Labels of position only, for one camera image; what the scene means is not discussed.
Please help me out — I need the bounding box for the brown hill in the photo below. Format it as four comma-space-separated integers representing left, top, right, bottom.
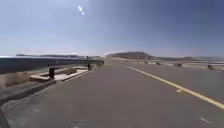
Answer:
108, 51, 154, 61

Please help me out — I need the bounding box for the grey asphalt road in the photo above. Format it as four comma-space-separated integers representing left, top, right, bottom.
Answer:
2, 59, 224, 128

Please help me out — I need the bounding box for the low concrete platform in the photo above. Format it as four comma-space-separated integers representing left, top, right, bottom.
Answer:
29, 65, 90, 83

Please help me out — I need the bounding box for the dark bollard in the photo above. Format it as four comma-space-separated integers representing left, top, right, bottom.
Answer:
48, 67, 55, 80

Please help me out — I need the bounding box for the yellow painted line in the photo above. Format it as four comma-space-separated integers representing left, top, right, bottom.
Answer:
120, 63, 224, 110

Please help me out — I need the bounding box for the roadside guardrail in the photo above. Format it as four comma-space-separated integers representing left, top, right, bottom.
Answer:
112, 57, 224, 71

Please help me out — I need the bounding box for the blue water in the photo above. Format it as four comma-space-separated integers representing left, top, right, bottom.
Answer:
0, 56, 105, 75

